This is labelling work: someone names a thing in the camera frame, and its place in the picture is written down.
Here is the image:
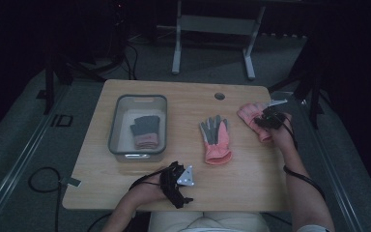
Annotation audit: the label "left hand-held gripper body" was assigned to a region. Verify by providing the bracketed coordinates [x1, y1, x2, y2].
[158, 160, 196, 203]

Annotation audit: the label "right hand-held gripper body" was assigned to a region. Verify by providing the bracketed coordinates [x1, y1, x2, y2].
[261, 99, 289, 131]

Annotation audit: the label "pink glove with print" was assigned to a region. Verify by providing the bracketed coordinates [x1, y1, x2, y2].
[237, 101, 273, 144]

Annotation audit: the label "small grey pink sock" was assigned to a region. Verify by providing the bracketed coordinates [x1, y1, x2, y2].
[129, 124, 159, 150]

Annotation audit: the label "pink glove with grey palm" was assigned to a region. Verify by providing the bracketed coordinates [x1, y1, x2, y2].
[199, 114, 233, 166]

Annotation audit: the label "large grey pink sock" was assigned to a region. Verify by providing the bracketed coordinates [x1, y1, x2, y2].
[133, 114, 161, 144]

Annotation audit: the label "grey plastic bin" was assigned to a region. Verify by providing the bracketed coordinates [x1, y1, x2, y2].
[107, 94, 168, 163]

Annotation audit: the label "person's right hand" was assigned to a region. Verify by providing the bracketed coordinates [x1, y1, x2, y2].
[271, 112, 297, 150]

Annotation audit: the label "person's left hand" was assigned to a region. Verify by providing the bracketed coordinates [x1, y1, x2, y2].
[131, 178, 173, 205]

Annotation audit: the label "person's light trousers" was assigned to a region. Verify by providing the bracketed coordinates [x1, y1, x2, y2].
[147, 211, 271, 232]

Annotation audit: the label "black stand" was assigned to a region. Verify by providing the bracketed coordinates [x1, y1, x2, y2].
[36, 0, 128, 116]
[268, 18, 333, 131]

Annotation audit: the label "small grey tag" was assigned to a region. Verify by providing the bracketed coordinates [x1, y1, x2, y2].
[59, 176, 82, 189]

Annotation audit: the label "left hand-held gripper cable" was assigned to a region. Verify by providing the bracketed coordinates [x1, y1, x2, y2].
[128, 168, 169, 191]

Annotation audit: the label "hand-held gripper cable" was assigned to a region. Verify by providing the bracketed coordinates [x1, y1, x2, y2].
[128, 168, 169, 191]
[279, 114, 327, 201]

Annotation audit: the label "right hand-held gripper cable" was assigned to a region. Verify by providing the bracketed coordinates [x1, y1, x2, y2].
[279, 114, 327, 201]

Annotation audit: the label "thin black cable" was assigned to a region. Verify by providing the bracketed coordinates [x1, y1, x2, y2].
[86, 212, 114, 232]

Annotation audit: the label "metal floor rail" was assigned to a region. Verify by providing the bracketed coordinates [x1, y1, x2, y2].
[289, 92, 365, 232]
[0, 86, 72, 232]

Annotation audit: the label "white desk frame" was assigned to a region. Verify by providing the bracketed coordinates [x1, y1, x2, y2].
[171, 0, 267, 81]

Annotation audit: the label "black floor cable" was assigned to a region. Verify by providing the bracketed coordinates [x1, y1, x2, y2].
[27, 166, 63, 232]

